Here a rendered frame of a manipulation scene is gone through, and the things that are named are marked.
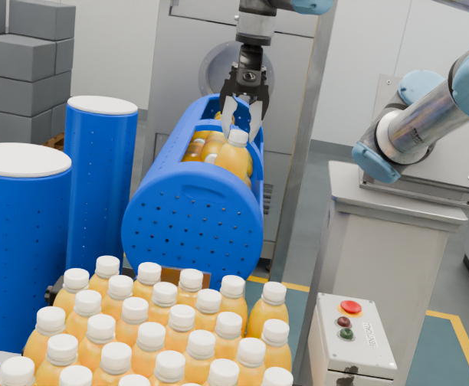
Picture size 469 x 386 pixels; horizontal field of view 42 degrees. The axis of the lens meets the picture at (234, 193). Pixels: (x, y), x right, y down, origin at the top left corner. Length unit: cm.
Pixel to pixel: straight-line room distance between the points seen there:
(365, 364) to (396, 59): 556
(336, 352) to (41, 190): 100
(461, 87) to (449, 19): 543
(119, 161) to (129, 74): 415
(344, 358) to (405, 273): 66
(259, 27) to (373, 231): 58
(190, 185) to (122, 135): 130
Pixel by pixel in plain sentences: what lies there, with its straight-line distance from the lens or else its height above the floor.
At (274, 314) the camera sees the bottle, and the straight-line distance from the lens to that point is 106.
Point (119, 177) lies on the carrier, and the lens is 253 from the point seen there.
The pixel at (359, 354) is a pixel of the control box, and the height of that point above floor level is 110.
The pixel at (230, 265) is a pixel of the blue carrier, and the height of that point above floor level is 105.
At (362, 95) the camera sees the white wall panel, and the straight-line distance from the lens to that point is 639.
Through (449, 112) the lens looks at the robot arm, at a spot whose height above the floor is 143.
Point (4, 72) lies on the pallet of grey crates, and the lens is 480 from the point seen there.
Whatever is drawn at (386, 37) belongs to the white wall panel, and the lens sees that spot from 634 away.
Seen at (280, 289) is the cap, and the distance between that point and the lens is 106.
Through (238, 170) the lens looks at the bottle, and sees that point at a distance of 125.
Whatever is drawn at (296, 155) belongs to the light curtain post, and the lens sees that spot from 263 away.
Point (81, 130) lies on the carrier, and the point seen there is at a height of 95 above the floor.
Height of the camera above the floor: 159
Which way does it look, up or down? 19 degrees down
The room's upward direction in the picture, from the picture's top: 9 degrees clockwise
